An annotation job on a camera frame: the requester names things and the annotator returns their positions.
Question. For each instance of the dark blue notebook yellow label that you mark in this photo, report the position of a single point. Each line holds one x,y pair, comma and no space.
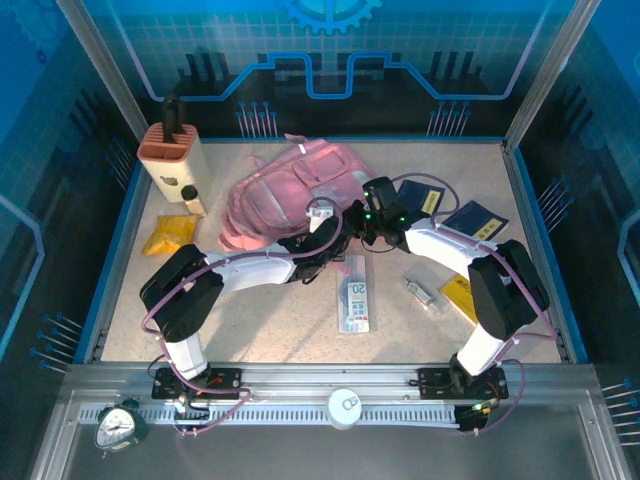
475,220
417,195

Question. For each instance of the clear pen refill pack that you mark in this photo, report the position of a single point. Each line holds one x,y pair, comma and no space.
356,300

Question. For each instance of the pink student backpack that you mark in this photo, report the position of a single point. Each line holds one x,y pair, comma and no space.
270,200

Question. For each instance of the small item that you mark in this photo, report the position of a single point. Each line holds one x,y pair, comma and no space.
420,295

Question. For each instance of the yellow book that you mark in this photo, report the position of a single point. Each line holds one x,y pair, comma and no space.
457,295

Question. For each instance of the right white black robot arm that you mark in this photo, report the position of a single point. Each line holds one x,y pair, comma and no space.
435,247

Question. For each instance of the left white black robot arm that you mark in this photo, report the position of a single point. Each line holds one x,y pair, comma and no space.
260,270

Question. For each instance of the yellow snack bag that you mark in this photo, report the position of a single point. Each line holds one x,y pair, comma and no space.
170,235

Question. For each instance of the small bottle black cap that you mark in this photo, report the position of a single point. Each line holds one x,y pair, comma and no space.
192,202

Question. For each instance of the beige knife block orange top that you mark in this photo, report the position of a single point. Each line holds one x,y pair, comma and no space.
175,170

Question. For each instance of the small circuit board with LED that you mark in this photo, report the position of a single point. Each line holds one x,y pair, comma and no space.
477,409
182,402

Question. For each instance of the green alarm clock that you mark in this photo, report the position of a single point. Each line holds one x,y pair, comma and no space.
117,427

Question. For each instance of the aluminium frame beam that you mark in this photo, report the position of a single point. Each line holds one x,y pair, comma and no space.
325,375

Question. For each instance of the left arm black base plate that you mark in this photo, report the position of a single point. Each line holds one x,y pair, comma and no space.
227,382

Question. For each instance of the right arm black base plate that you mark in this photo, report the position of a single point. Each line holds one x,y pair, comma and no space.
432,382

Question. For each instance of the aluminium frame post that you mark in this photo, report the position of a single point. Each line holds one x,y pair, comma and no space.
550,70
100,65

